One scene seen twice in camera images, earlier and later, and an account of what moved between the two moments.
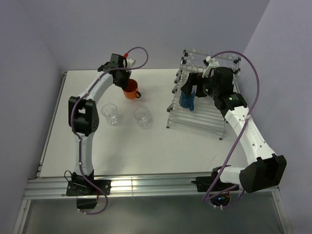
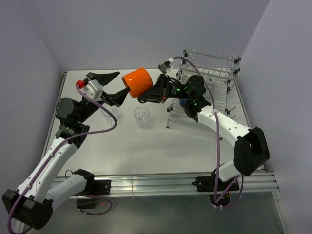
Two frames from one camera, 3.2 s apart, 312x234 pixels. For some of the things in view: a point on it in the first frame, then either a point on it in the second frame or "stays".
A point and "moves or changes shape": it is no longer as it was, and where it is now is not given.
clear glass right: x=142 y=114 stays
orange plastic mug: x=131 y=92 moves or changes shape
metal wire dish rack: x=205 y=116 stays
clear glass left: x=109 y=111 stays
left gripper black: x=125 y=84 -> x=114 y=99
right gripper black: x=193 y=78 -> x=159 y=92
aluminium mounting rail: x=167 y=185 stays
